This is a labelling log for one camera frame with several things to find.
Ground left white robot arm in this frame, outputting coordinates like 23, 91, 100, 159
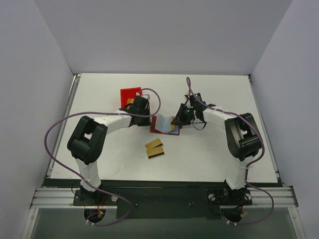
67, 95, 151, 205

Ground red leather card holder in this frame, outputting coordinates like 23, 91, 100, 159
150, 115, 182, 135

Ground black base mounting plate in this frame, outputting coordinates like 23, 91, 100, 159
71, 180, 252, 222

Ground gold card magnetic stripe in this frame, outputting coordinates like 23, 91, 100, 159
147, 146, 165, 160

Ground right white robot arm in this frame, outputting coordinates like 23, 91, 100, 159
171, 93, 264, 204

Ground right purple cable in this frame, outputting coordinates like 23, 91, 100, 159
185, 76, 276, 226

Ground gold card upper left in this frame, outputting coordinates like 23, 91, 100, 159
145, 138, 163, 150

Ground red plastic bin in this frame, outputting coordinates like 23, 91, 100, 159
120, 87, 142, 112

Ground aluminium front rail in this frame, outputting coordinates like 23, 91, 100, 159
30, 187, 299, 209

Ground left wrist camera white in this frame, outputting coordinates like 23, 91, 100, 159
136, 93, 151, 101

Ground gold cards in bin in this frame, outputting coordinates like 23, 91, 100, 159
127, 99, 135, 107

